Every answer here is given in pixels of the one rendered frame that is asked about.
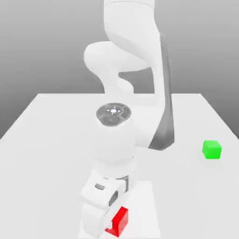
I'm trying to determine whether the small red cube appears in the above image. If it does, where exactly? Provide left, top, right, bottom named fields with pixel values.
left=104, top=206, right=129, bottom=238

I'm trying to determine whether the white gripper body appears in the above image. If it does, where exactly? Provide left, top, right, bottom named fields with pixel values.
left=81, top=189, right=134, bottom=239

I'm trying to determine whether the small green cube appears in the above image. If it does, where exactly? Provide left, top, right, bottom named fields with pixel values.
left=202, top=140, right=223, bottom=160

